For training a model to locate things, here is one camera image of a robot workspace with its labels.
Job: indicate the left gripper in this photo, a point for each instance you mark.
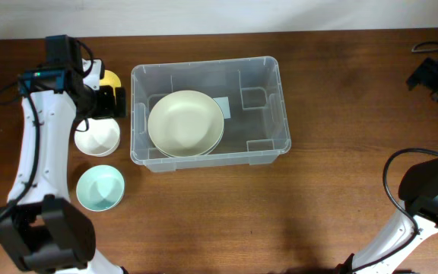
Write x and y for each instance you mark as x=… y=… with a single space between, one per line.
x=109 y=109

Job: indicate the white plastic bowl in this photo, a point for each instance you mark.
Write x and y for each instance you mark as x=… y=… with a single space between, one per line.
x=97 y=137

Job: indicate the beige plate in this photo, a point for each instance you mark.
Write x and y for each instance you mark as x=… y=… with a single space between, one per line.
x=186 y=123

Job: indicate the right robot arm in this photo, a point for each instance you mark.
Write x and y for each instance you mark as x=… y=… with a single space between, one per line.
x=416 y=215

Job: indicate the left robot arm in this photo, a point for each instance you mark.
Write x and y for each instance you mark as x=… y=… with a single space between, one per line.
x=40 y=230

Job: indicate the clear plastic storage container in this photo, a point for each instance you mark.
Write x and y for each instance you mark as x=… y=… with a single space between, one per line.
x=248 y=90

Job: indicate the yellow plastic bowl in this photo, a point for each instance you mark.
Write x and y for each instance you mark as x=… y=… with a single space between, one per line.
x=110 y=79

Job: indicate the mint green plastic bowl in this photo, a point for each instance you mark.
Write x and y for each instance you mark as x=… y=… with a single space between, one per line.
x=100 y=188

